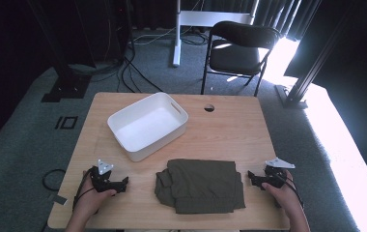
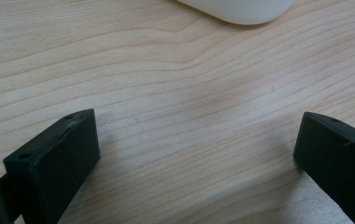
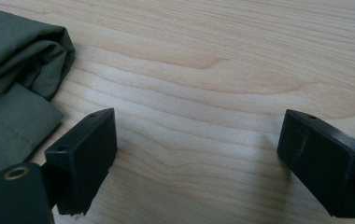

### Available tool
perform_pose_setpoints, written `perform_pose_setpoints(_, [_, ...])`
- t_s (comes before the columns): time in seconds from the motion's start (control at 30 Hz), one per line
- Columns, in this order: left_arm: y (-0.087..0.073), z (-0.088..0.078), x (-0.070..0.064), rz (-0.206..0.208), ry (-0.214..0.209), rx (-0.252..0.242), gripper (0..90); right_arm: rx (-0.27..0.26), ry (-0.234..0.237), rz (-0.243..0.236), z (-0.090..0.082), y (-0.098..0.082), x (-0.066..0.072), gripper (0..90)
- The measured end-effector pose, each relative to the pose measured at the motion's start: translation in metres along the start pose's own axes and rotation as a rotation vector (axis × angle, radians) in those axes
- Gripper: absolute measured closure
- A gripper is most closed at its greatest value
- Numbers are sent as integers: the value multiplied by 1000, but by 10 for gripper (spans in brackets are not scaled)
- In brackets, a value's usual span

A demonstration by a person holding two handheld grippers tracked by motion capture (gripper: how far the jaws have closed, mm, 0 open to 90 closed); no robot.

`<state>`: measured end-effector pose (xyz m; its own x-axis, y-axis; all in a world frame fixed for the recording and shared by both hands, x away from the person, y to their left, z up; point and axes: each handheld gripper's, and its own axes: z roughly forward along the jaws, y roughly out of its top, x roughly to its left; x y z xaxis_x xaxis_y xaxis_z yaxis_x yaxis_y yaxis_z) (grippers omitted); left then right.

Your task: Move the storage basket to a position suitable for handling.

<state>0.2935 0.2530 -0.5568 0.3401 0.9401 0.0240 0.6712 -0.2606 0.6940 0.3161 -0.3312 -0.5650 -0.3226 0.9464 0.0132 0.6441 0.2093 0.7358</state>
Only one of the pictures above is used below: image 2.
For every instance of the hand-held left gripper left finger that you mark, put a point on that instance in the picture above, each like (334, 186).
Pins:
(54, 161)

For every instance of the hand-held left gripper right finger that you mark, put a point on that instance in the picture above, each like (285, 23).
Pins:
(340, 161)

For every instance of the white rounded plastic object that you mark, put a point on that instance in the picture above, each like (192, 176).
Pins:
(241, 9)

